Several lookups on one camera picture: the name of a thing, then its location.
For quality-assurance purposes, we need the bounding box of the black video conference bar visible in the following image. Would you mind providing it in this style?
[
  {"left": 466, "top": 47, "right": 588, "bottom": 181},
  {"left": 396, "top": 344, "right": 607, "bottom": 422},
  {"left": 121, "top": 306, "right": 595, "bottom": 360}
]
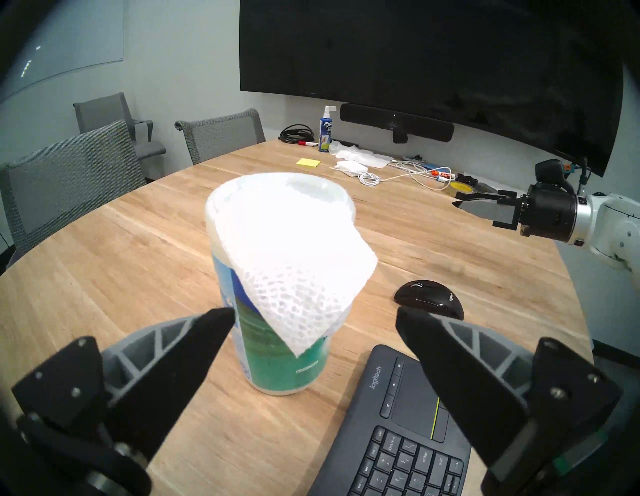
[{"left": 340, "top": 103, "right": 455, "bottom": 144}]

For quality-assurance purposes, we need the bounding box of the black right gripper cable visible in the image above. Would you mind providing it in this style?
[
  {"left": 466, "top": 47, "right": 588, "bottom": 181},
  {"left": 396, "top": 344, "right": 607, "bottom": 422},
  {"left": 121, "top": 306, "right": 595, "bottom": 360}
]
[{"left": 562, "top": 157, "right": 592, "bottom": 197}]

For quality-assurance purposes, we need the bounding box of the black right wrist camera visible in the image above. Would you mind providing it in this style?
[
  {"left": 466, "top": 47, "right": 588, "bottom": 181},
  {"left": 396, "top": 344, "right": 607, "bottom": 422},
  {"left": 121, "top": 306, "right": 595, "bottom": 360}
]
[{"left": 535, "top": 159, "right": 575, "bottom": 196}]

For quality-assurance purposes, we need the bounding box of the white disinfecting wipe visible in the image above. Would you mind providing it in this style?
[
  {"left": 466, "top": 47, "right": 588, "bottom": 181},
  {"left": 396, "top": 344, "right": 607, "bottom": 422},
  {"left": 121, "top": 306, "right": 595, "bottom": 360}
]
[{"left": 206, "top": 172, "right": 379, "bottom": 358}]

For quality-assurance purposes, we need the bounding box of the glass wall whiteboard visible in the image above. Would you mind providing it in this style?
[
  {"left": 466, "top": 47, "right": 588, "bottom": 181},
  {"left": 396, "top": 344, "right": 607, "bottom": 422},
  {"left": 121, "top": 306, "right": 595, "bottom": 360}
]
[{"left": 0, "top": 0, "right": 125, "bottom": 101}]

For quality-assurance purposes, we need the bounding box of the large black TV screen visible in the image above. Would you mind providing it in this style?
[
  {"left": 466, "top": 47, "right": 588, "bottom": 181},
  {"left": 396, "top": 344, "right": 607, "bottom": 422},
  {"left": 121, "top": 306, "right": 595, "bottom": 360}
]
[{"left": 239, "top": 0, "right": 623, "bottom": 177}]

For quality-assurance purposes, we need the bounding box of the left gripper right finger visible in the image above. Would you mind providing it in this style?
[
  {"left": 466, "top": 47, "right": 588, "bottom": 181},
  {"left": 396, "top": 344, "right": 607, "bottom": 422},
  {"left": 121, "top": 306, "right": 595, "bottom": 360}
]
[{"left": 395, "top": 306, "right": 623, "bottom": 496}]

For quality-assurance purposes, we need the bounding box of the coiled black cable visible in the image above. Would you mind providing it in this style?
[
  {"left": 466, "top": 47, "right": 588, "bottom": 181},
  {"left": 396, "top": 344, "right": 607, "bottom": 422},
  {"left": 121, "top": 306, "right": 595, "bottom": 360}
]
[{"left": 278, "top": 124, "right": 315, "bottom": 145}]

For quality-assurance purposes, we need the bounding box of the grey mesh office chair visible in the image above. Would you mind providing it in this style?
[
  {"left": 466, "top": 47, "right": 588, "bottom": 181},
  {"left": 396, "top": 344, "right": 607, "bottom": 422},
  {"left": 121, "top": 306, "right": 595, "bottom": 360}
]
[
  {"left": 0, "top": 120, "right": 147, "bottom": 258},
  {"left": 174, "top": 108, "right": 266, "bottom": 166}
]

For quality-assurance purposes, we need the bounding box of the blue whiteboard cleaner spray bottle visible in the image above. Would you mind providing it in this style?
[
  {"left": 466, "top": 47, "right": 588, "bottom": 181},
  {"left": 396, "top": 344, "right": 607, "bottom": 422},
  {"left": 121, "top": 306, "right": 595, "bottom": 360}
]
[{"left": 318, "top": 106, "right": 335, "bottom": 153}]

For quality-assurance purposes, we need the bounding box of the grey office chair with armrests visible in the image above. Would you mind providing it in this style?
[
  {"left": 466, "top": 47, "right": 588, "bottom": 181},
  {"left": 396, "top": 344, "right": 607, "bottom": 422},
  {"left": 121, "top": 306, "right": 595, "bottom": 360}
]
[{"left": 73, "top": 92, "right": 167, "bottom": 177}]

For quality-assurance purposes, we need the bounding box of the black Logitech keyboard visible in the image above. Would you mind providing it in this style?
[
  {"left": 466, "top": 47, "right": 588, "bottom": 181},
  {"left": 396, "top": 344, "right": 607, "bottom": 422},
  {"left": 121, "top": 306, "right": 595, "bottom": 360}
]
[{"left": 306, "top": 344, "right": 473, "bottom": 496}]

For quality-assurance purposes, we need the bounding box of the black Logitech mouse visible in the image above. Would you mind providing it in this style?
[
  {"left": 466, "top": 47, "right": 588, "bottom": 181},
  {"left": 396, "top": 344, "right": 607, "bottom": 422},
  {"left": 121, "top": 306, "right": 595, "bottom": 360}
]
[{"left": 393, "top": 280, "right": 465, "bottom": 321}]

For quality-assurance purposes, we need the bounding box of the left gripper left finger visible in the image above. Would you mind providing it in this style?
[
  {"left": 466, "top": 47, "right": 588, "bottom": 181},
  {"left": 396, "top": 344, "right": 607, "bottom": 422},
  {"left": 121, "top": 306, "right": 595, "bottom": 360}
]
[{"left": 11, "top": 307, "right": 236, "bottom": 463}]

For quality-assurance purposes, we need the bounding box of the white charger cable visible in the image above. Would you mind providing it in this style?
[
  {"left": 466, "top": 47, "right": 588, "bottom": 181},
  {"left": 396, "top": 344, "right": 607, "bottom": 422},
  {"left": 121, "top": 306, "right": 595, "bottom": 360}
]
[{"left": 330, "top": 159, "right": 453, "bottom": 191}]

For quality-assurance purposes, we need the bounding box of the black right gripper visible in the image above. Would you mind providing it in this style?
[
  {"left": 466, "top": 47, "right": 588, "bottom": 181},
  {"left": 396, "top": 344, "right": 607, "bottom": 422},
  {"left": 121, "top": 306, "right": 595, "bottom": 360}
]
[{"left": 452, "top": 182, "right": 579, "bottom": 244}]

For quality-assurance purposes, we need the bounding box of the crumpled white tissue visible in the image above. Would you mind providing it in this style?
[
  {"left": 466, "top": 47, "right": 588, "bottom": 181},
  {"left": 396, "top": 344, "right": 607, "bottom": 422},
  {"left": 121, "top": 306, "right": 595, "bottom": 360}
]
[{"left": 328, "top": 141, "right": 394, "bottom": 169}]

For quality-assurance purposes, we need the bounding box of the disinfecting wipes canister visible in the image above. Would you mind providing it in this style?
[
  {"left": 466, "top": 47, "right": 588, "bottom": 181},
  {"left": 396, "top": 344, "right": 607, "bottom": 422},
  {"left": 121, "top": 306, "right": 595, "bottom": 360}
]
[{"left": 205, "top": 172, "right": 357, "bottom": 397}]

